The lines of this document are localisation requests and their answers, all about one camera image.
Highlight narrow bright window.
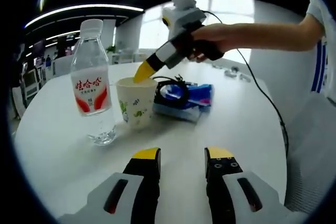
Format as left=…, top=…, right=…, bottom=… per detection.
left=139, top=6, right=171, bottom=50

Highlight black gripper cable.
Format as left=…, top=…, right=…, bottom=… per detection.
left=201, top=10, right=291, bottom=158

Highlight long curved ceiling light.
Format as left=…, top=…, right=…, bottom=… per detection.
left=24, top=4, right=145, bottom=29

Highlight person's light grey trousers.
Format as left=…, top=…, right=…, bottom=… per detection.
left=285, top=94, right=336, bottom=214

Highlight large bright window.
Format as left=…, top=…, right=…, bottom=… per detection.
left=207, top=0, right=256, bottom=51

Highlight person's white shirt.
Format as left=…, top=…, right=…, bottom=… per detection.
left=306, top=0, right=336, bottom=99

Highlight printed paper cup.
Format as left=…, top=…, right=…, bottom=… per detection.
left=115, top=76, right=158, bottom=130

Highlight person's right hand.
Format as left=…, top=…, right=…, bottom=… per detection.
left=187, top=23, right=238, bottom=63

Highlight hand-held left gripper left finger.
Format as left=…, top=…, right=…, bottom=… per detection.
left=59, top=147, right=161, bottom=224

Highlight blue flowered tissue packet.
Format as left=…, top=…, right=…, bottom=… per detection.
left=183, top=83, right=215, bottom=108

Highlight clear plastic water bottle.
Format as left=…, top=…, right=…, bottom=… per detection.
left=70, top=18, right=118, bottom=147

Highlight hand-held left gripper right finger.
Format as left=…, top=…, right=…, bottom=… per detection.
left=204, top=146, right=289, bottom=224

